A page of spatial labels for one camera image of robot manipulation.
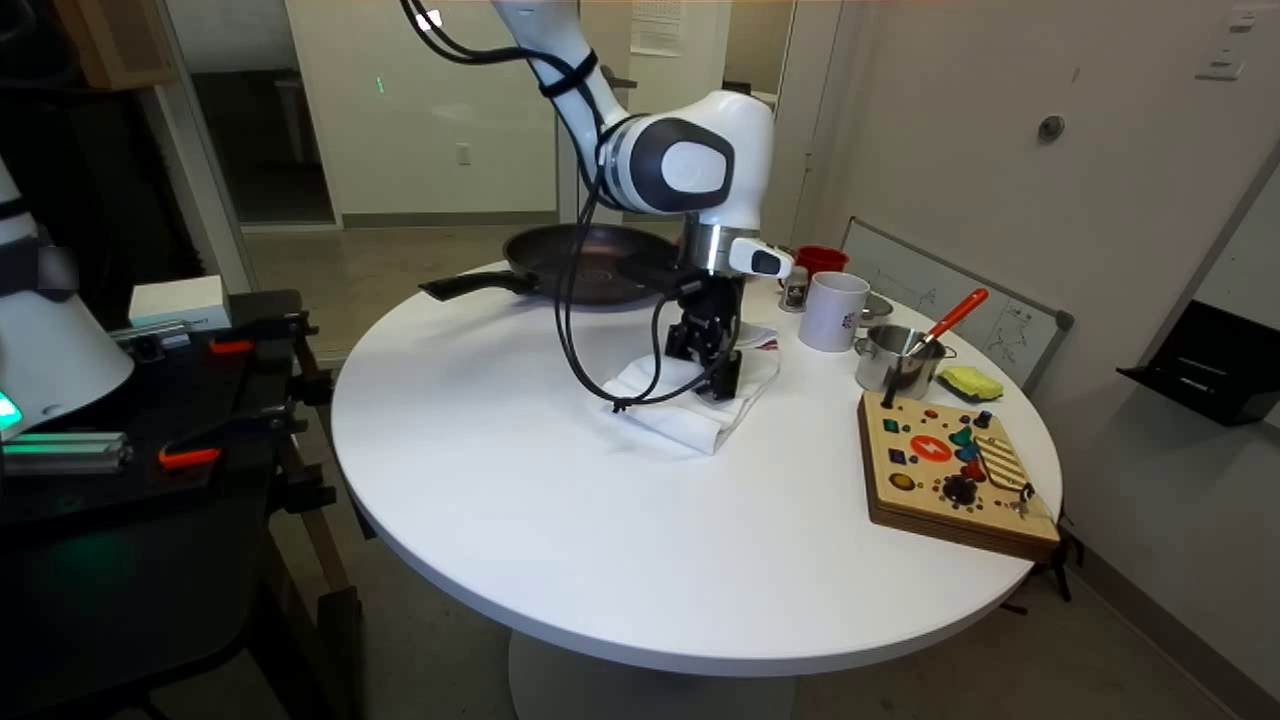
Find wooden busy board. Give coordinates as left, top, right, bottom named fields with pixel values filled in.
left=857, top=390, right=1069, bottom=565

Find aluminium rail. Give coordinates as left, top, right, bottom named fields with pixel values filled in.
left=0, top=429, right=133, bottom=480

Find white door with window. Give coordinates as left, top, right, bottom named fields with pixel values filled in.
left=573, top=0, right=742, bottom=106

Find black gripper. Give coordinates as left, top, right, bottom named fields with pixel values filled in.
left=668, top=271, right=750, bottom=404

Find red bowl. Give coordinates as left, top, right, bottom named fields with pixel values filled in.
left=793, top=246, right=853, bottom=280

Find black camera cable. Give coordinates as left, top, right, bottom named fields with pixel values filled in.
left=396, top=0, right=732, bottom=421

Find black wall file holder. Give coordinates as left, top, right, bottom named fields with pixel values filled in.
left=1115, top=297, right=1280, bottom=431

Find white mug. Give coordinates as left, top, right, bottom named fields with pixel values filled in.
left=796, top=270, right=895, bottom=355

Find white striped cloth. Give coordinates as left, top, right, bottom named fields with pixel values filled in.
left=605, top=330, right=790, bottom=462

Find steel pot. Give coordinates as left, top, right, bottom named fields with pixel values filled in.
left=853, top=316, right=956, bottom=404

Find yellow sponge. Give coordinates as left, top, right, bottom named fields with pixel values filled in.
left=935, top=360, right=1009, bottom=410

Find black clamp orange handle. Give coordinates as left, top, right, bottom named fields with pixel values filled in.
left=123, top=314, right=326, bottom=368
left=157, top=397, right=312, bottom=477

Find wooden cabinet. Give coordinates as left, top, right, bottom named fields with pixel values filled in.
left=52, top=0, right=175, bottom=96

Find black perforated robot cart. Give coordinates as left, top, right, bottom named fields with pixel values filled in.
left=0, top=285, right=373, bottom=720

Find whiteboard with drawings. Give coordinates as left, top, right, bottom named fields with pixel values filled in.
left=840, top=218, right=1076, bottom=392

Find orange handled utensil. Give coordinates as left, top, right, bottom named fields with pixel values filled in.
left=877, top=285, right=996, bottom=413

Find black frying pan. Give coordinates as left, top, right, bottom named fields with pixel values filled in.
left=415, top=219, right=689, bottom=310

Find white box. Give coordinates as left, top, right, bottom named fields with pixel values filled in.
left=123, top=271, right=234, bottom=337

